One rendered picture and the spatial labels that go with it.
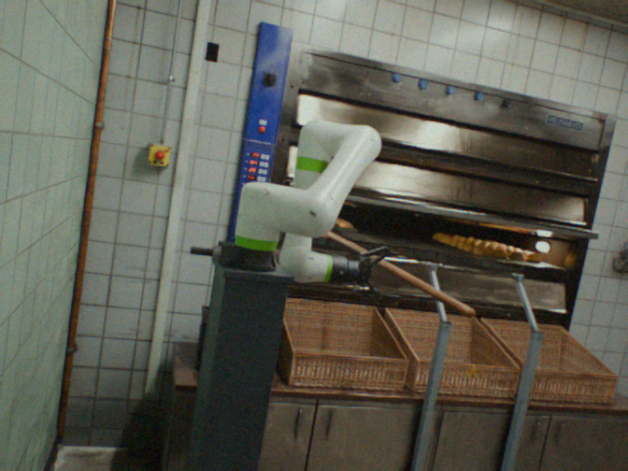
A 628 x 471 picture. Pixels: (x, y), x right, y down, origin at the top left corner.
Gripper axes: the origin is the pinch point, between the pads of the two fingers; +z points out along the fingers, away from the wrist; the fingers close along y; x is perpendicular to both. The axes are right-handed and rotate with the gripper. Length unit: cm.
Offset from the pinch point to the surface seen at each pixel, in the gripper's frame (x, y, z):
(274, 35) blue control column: -97, -90, -41
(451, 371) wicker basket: -51, 50, 59
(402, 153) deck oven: -101, -47, 35
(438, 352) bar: -40, 38, 44
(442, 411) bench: -47, 69, 55
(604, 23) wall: -101, -137, 140
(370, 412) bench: -46, 70, 19
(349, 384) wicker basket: -50, 60, 9
